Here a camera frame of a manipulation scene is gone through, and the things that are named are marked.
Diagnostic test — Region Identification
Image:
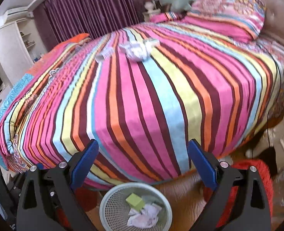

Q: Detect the green cardboard box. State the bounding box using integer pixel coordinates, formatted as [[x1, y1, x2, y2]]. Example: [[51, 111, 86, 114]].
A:
[[126, 193, 145, 212]]

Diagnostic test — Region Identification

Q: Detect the white paper ball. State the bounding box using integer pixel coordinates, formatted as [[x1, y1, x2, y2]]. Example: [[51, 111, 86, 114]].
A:
[[118, 38, 160, 62]]

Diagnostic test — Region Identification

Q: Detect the white small carton box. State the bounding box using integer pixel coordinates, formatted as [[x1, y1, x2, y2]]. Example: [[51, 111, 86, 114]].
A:
[[95, 47, 114, 63]]

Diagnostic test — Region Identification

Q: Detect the red shaggy rug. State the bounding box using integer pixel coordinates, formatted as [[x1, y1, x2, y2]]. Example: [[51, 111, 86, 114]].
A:
[[215, 159, 274, 230]]

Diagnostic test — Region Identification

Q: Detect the white plastic mesh wastebasket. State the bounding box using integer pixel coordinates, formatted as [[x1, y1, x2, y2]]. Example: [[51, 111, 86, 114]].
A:
[[99, 182, 173, 231]]

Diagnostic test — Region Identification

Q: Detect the white cabinet with shelves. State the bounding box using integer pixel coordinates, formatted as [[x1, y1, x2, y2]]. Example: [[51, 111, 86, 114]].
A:
[[0, 18, 47, 107]]

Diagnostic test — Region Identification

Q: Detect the colourful striped bedspread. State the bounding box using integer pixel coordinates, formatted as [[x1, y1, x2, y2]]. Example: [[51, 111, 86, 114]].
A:
[[0, 21, 284, 189]]

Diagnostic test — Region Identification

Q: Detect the floral pink pillow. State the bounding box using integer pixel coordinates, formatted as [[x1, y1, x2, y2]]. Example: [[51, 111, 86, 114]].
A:
[[183, 0, 267, 43]]

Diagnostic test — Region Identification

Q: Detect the purple curtain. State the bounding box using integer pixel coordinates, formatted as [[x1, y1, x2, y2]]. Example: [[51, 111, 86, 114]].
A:
[[33, 0, 145, 51]]

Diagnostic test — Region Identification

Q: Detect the striped small pillow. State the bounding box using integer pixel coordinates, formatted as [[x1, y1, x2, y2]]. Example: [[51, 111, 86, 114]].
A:
[[149, 12, 186, 23]]

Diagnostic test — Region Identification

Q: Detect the cream bedside table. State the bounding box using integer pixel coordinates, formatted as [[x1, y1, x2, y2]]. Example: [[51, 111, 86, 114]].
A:
[[143, 9, 161, 22]]

